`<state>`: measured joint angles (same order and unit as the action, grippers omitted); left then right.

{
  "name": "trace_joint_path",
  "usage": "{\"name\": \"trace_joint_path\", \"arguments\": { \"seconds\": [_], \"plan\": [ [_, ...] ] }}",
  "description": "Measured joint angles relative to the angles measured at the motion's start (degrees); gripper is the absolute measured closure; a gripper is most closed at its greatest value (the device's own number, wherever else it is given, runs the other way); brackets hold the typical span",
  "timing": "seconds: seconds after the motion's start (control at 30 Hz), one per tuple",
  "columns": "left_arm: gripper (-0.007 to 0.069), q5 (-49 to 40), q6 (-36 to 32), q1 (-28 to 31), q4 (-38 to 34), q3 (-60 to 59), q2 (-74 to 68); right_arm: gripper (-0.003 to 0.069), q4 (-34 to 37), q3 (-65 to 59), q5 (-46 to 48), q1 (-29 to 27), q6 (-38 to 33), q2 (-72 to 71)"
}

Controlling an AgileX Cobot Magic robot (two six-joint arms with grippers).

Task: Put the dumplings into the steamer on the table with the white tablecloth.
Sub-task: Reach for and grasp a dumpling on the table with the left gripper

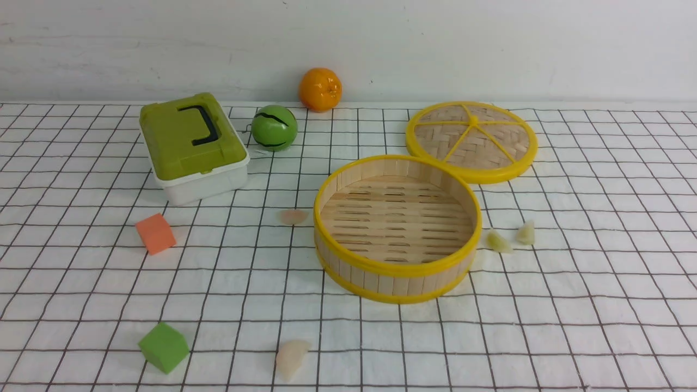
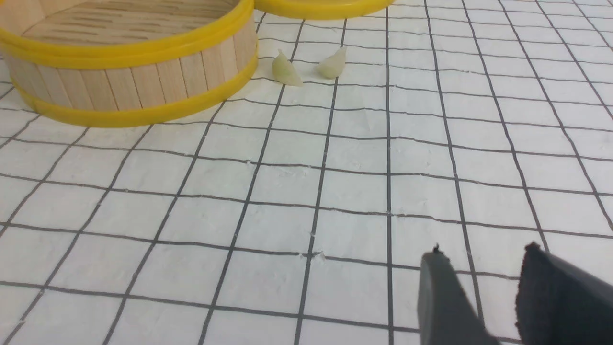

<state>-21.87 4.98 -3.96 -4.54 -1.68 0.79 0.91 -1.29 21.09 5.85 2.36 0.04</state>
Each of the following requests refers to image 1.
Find pale green dumpling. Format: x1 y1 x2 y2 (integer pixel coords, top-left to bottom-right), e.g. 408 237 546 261
486 229 513 254

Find green lidded white box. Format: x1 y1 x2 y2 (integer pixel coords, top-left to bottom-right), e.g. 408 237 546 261
139 92 250 206

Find green foam cube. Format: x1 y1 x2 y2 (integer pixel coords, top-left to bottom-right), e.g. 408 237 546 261
138 322 190 374

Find pale yellow-green dumpling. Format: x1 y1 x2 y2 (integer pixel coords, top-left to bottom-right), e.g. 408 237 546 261
516 220 535 246

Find orange foam cube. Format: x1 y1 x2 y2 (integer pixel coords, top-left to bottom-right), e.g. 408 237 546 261
135 213 177 255

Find pink dumpling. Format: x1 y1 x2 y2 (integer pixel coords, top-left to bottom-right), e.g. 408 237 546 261
278 209 309 225

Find yellow-rimmed bamboo steamer lid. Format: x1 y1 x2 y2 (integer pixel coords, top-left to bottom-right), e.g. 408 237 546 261
406 101 539 185

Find yellow-rimmed bamboo steamer tray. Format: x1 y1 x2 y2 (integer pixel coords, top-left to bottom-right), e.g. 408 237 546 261
313 155 482 304

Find green ball with black stripe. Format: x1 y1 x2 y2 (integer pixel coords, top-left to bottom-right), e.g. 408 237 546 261
251 105 298 151

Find white pinkish dumpling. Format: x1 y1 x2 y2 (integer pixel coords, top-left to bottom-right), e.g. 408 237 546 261
276 339 311 382

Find orange mandarin fruit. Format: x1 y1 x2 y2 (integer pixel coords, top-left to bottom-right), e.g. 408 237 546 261
298 68 342 113

